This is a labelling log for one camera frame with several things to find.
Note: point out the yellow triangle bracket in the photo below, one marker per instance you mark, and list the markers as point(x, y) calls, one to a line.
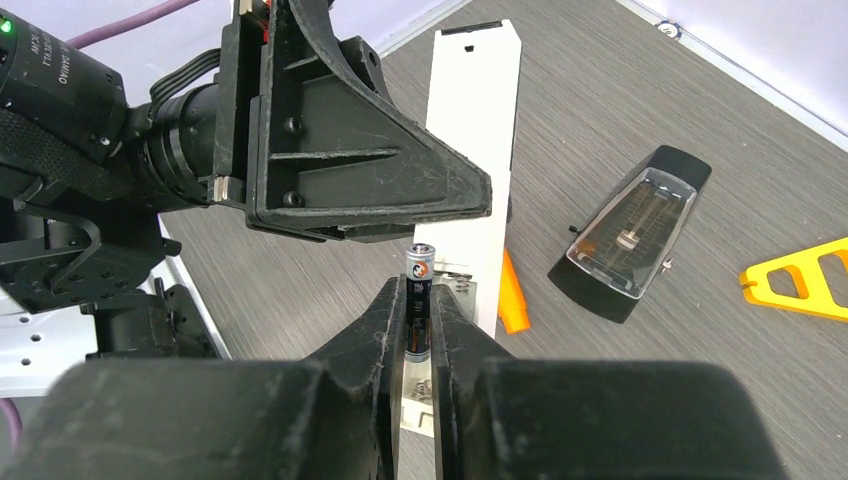
point(814, 296)

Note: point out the long white box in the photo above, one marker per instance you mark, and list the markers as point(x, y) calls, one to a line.
point(472, 106)

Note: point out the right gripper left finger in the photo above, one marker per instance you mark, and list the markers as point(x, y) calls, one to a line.
point(332, 415)

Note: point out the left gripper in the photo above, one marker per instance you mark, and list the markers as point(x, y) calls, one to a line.
point(330, 157)

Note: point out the orange toy microphone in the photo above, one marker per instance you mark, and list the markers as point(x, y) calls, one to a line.
point(512, 308)

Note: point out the black metronome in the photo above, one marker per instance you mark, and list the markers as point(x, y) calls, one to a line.
point(627, 242)

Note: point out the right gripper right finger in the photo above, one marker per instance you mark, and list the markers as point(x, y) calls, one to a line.
point(501, 417)

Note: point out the black battery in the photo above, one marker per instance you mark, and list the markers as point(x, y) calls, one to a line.
point(419, 274)

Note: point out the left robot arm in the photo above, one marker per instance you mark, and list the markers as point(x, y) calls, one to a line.
point(84, 180)

